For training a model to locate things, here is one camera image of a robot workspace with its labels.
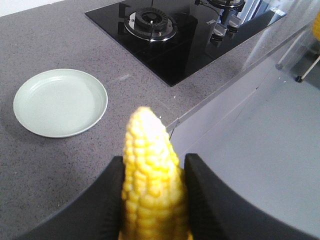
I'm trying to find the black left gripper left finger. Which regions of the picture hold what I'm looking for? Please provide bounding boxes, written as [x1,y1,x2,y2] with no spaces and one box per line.
[18,156,124,240]

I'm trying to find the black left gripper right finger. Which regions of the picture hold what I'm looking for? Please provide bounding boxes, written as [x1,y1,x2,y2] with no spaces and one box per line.
[184,153,314,240]

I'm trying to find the yellow corn cob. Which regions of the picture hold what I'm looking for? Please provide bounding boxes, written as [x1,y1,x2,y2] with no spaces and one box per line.
[312,11,320,41]
[119,106,193,240]

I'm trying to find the white wheeled rack legs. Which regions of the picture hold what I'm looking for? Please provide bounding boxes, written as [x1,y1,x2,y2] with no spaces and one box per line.
[275,30,320,83]

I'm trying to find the black glass gas hob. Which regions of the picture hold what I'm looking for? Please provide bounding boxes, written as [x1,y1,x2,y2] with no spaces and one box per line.
[86,0,286,86]

